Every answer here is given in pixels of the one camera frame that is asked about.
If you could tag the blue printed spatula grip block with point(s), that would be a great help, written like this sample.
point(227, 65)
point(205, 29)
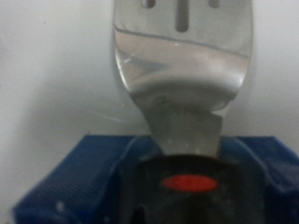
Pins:
point(78, 180)

